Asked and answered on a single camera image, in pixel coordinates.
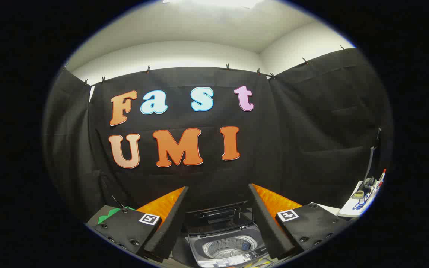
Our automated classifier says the row of black cloth clips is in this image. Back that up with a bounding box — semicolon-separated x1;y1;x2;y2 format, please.
64;45;349;86

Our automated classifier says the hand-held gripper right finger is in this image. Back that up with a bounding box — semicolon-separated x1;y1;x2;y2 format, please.
248;183;350;260

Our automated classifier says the grey top-load washing machine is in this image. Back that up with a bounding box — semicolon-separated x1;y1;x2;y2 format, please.
187;223;274;268

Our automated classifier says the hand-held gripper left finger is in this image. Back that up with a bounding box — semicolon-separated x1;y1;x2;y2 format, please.
86;186;190;261

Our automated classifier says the grey hanging cable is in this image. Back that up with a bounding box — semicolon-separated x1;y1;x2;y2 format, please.
363;128;382;187

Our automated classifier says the green polo shirt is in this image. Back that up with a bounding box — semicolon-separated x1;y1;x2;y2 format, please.
97;207;136;226

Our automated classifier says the blue looped cord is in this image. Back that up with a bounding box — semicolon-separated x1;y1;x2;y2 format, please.
352;195;372;211

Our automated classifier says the black backdrop cloth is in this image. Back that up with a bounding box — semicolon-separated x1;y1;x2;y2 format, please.
42;48;394;224

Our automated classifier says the white side table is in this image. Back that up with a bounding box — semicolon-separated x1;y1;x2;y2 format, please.
309;181;385;218

